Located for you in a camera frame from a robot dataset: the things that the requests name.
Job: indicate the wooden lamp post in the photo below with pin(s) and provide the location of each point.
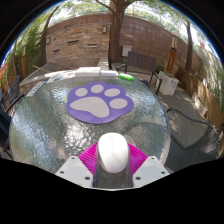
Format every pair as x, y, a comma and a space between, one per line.
171, 56

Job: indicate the black metal mesh chair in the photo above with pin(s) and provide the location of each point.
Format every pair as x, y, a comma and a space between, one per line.
4, 133
14, 88
156, 81
200, 150

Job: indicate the black wall lamp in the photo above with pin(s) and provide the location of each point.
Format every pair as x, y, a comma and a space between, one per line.
48, 40
104, 29

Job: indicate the grey wall utility box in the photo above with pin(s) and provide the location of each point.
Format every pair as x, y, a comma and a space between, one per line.
126, 50

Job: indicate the printed paper leaflet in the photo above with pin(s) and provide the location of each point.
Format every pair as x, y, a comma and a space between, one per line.
60, 77

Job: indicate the slim straight tree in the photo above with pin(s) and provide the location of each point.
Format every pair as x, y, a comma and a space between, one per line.
189, 46

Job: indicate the small white planter box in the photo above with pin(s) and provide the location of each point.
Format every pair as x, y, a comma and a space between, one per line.
200, 104

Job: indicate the wooden stick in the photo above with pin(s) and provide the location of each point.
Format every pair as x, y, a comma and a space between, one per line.
40, 68

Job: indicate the dark wooden bench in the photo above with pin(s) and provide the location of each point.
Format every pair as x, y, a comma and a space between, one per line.
141, 61

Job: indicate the thick forked tree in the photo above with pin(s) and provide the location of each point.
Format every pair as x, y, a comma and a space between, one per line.
116, 36

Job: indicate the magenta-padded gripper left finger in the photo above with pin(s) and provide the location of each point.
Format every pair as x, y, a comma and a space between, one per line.
74, 171

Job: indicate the stone raised basin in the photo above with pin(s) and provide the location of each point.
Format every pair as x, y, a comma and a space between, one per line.
40, 77

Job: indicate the narrow printed paper strip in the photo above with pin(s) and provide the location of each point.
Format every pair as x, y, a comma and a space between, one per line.
35, 89

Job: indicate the slim leaning tree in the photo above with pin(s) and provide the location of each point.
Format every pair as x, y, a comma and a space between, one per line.
44, 43

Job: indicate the white flat box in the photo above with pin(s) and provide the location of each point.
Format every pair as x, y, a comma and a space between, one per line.
94, 71
81, 72

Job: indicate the white computer mouse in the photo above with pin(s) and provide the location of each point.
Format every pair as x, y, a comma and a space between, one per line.
113, 151

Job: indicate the purple paw-print mouse pad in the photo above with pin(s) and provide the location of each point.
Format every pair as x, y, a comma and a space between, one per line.
100, 105

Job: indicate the small green box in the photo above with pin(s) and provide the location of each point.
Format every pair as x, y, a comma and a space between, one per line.
126, 77

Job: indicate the large white planter box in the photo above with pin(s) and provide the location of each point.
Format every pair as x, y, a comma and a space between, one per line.
168, 85

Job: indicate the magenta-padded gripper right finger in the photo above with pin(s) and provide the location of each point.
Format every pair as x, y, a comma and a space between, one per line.
150, 170

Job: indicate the white box with blue edge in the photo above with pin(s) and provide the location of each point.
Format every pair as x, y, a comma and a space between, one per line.
109, 73

